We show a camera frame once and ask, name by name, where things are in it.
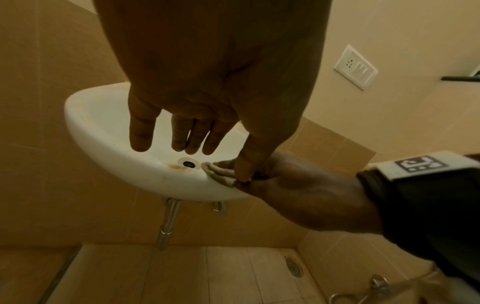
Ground person's right hand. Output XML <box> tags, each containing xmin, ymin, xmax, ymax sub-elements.
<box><xmin>211</xmin><ymin>150</ymin><xmax>386</xmax><ymax>235</ymax></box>

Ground person's left hand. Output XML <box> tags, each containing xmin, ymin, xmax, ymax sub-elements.
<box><xmin>93</xmin><ymin>0</ymin><xmax>331</xmax><ymax>184</ymax></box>

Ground grey cleaning cloth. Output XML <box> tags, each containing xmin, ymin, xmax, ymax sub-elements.
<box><xmin>201</xmin><ymin>159</ymin><xmax>242</xmax><ymax>189</ymax></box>

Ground white wash basin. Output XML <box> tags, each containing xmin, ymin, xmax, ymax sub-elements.
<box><xmin>63</xmin><ymin>82</ymin><xmax>271</xmax><ymax>203</ymax></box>

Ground chrome drain pipe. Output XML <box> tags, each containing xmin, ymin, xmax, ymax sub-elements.
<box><xmin>156</xmin><ymin>196</ymin><xmax>184</xmax><ymax>252</ymax></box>

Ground dark round floor drain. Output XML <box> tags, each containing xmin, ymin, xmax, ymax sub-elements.
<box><xmin>284</xmin><ymin>255</ymin><xmax>304</xmax><ymax>279</ymax></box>

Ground black right wrist band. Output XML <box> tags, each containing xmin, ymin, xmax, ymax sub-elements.
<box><xmin>356</xmin><ymin>150</ymin><xmax>480</xmax><ymax>283</ymax></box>

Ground white wall switch panel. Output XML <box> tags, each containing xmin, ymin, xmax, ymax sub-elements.
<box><xmin>332</xmin><ymin>44</ymin><xmax>379</xmax><ymax>91</ymax></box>

